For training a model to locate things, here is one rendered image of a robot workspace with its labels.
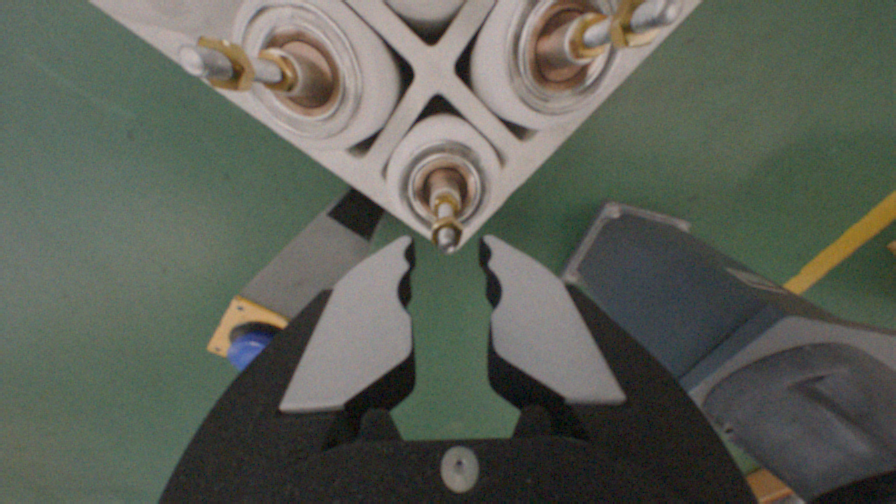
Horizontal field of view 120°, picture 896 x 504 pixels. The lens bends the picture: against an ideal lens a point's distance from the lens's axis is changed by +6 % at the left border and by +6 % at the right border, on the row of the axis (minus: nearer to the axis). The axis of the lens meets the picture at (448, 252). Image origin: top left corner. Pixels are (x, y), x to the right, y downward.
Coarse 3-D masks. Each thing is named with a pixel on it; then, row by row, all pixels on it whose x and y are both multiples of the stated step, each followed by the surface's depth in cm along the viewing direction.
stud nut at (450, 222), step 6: (444, 216) 14; (450, 216) 14; (438, 222) 14; (444, 222) 14; (450, 222) 14; (456, 222) 14; (432, 228) 14; (438, 228) 14; (444, 228) 14; (450, 228) 14; (456, 228) 14; (462, 228) 14; (432, 234) 14; (438, 234) 14; (456, 234) 14; (462, 234) 14; (432, 240) 14; (456, 240) 14
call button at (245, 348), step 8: (248, 336) 19; (256, 336) 19; (264, 336) 19; (272, 336) 20; (232, 344) 19; (240, 344) 18; (248, 344) 18; (256, 344) 18; (264, 344) 19; (232, 352) 19; (240, 352) 19; (248, 352) 19; (256, 352) 19; (232, 360) 19; (240, 360) 19; (248, 360) 19; (240, 368) 20
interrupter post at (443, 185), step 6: (438, 180) 20; (444, 180) 19; (450, 180) 20; (432, 186) 20; (438, 186) 19; (444, 186) 18; (450, 186) 18; (456, 186) 20; (432, 192) 19; (438, 192) 18; (444, 192) 18; (450, 192) 18; (456, 192) 18; (432, 198) 18; (456, 198) 18; (432, 204) 18
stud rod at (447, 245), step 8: (440, 208) 17; (448, 208) 16; (440, 216) 16; (440, 232) 14; (448, 232) 13; (440, 240) 13; (448, 240) 13; (440, 248) 13; (448, 248) 13; (456, 248) 13
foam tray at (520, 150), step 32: (352, 0) 20; (480, 0) 20; (160, 32) 21; (384, 32) 21; (448, 32) 21; (416, 64) 22; (448, 64) 22; (416, 96) 24; (448, 96) 24; (384, 128) 25; (480, 128) 25; (512, 128) 33; (320, 160) 26; (352, 160) 26; (384, 160) 26; (512, 160) 27; (544, 160) 27; (384, 192) 28; (480, 224) 30
